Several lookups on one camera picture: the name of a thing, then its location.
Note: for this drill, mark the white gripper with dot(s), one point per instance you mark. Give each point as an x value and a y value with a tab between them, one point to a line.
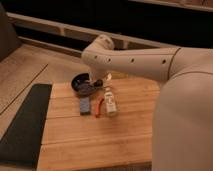
96	74

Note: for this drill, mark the black eraser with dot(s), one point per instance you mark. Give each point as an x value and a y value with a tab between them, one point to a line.
98	83

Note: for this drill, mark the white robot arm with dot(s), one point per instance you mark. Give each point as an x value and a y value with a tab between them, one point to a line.
182	127

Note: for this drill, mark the blue sponge block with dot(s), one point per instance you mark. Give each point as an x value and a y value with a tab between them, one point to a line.
84	106

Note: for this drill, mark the black bowl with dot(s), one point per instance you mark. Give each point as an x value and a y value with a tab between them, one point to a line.
82	86

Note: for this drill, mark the white plastic bottle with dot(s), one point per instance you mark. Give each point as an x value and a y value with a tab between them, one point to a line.
110	102

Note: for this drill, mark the grey couch corner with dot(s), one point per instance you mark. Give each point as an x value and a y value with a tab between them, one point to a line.
9	40

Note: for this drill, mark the dark green floor mat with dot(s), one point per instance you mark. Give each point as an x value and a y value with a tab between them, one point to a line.
20	144

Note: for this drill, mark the white wooden shelf rail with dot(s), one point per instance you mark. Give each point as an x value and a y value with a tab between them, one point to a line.
80	33

